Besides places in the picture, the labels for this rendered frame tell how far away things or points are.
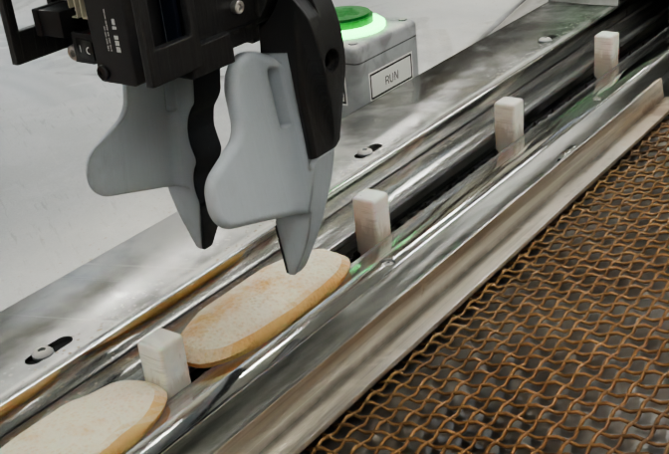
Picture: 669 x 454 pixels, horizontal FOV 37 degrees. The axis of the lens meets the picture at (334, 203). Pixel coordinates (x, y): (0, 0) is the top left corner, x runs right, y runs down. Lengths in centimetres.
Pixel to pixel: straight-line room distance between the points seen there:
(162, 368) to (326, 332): 6
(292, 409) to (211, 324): 12
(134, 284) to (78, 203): 21
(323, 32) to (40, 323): 17
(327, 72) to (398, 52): 31
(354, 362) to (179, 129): 14
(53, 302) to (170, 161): 8
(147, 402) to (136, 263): 10
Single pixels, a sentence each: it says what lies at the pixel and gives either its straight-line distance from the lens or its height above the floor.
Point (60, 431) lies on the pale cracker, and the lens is 37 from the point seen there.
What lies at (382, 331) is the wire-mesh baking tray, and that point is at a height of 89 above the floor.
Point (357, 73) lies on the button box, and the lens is 62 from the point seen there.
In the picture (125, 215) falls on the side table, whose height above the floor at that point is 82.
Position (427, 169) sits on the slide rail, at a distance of 55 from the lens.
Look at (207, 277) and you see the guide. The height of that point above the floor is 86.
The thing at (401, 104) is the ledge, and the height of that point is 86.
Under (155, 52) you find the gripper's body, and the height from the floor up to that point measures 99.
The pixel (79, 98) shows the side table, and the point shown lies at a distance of 86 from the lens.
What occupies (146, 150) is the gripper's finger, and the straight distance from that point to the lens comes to 40.
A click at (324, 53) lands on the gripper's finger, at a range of 35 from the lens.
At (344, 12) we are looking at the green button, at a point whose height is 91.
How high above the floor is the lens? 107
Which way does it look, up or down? 25 degrees down
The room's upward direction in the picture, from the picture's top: 6 degrees counter-clockwise
